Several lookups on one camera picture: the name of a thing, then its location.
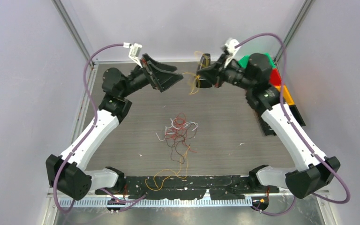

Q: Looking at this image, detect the red cable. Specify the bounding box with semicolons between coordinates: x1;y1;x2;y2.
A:
164;112;198;153

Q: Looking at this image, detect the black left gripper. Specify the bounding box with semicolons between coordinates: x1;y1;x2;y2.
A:
120;53;183;98

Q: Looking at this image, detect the black metronome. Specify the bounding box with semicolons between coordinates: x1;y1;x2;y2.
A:
197;53;211;70

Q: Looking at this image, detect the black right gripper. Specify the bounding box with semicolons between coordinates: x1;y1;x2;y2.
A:
198;53;255;91

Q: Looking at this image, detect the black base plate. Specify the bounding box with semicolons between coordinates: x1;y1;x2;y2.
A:
105;175;279;200

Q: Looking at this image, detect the yellow plastic bin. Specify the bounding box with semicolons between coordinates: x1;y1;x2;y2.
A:
283;85;295;105

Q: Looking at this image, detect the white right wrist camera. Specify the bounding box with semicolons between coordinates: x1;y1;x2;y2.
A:
221;38;239;68

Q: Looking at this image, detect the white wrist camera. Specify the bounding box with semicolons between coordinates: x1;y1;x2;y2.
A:
221;38;239;68
123;42;143;67

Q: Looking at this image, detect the green plastic bin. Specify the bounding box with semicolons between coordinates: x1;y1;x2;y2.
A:
238;53;276;69

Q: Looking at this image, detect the black plastic bin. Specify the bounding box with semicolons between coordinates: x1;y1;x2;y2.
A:
256;105;307;136

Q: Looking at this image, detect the white cable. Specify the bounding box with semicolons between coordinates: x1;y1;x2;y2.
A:
156;118;199;142

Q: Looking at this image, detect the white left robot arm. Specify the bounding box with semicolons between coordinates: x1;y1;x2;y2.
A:
46;54;183;201

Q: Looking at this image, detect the red plastic bin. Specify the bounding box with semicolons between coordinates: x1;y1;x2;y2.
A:
269;68;282;87

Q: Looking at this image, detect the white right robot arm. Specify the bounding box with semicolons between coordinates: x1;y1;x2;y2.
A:
196;53;340;199

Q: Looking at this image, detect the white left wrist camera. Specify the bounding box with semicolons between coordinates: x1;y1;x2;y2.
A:
123;42;143;67

